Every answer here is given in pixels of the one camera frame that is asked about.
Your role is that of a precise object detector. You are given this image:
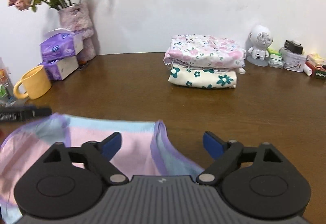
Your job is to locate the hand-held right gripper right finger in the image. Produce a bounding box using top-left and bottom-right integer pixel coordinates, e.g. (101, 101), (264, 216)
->
(196, 131), (283, 186)

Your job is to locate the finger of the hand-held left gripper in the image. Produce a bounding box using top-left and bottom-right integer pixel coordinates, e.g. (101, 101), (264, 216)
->
(25, 107), (53, 120)

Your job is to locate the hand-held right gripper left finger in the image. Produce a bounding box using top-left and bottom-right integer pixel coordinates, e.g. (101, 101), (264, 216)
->
(43, 132), (129, 186)

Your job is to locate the pink blue purple-trimmed vest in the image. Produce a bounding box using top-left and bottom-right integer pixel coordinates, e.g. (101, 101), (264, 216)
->
(0, 112), (205, 224)

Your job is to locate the yellow mug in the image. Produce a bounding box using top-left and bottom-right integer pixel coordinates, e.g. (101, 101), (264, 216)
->
(13, 65), (52, 100)

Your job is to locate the clear acrylic organizer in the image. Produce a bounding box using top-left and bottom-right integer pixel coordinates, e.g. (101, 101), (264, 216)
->
(0, 57), (18, 107)

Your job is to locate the purple tissue pack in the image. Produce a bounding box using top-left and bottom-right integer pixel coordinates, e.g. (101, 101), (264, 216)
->
(38, 56), (79, 81)
(40, 29), (84, 61)

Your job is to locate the cream green-flowered folded cloth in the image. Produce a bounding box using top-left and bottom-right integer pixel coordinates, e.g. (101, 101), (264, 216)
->
(168, 64), (238, 90)

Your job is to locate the pink floral folded cloth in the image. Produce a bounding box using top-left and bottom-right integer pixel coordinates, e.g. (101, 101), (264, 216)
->
(164, 34), (247, 69)

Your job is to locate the fuzzy pink vase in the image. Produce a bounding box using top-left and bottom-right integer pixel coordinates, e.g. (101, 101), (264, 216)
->
(58, 3), (97, 62)

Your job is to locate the grey tin box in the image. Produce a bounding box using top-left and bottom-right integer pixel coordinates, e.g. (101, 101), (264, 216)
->
(280, 47), (307, 71)

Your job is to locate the white astronaut speaker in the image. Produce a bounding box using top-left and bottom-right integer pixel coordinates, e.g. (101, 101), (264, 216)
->
(246, 25), (274, 67)

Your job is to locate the black power adapter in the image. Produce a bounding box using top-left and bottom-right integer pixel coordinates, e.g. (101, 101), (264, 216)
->
(284, 40), (304, 55)

